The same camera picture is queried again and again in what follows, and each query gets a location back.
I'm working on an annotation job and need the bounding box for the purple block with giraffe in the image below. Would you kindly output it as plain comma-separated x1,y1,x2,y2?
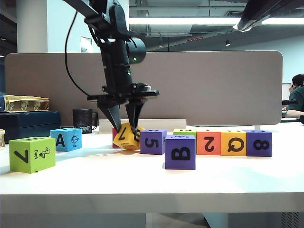
140,129,168,155

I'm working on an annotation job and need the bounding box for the red letter block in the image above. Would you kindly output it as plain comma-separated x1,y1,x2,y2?
112,128,119,148

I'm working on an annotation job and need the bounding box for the purple block with eight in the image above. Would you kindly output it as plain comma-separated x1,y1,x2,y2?
246,129,273,157

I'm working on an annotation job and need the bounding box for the blue block with fish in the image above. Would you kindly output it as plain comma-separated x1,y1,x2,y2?
50,128,83,152

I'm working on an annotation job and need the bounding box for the yellow block with seven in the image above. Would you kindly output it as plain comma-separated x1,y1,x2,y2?
112,122,146,151

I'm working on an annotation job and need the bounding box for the person in dark green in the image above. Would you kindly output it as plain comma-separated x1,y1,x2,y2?
285,74,304,119

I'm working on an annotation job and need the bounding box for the green block with duck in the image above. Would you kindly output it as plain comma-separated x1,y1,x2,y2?
9,137,57,174

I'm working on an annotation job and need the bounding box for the cream patterned box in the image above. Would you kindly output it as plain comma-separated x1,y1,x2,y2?
4,95,50,112

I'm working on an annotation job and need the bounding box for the orange block with two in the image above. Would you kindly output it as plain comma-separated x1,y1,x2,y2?
196,130,222,156

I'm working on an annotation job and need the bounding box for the brown desk divider panel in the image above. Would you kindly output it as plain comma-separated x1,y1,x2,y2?
4,50,284,126

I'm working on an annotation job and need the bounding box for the black mug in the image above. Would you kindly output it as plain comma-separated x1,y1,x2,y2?
72,109,99,134

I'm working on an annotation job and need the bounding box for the white computer monitor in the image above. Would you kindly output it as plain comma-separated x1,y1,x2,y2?
282,82,293,102

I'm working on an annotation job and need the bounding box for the paper wall sign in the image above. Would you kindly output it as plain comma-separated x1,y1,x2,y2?
80,36,93,54

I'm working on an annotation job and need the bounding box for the dark blue box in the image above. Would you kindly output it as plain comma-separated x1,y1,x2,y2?
0,111,61,144

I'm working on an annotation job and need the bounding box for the yellow block with Q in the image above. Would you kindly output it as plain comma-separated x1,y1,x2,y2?
220,130,247,157

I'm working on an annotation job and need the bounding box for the black cable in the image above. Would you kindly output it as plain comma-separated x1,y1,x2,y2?
64,9,95,96

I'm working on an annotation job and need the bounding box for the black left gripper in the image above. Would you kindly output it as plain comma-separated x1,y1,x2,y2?
86,82,160,134

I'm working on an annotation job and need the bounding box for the purple block with orange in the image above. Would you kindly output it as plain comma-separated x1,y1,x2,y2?
165,134,197,171

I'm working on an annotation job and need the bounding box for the green block with N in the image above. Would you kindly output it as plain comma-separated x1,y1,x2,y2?
173,129,198,138

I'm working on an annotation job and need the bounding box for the white ceiling light strip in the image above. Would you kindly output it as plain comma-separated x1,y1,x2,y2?
128,17,304,25

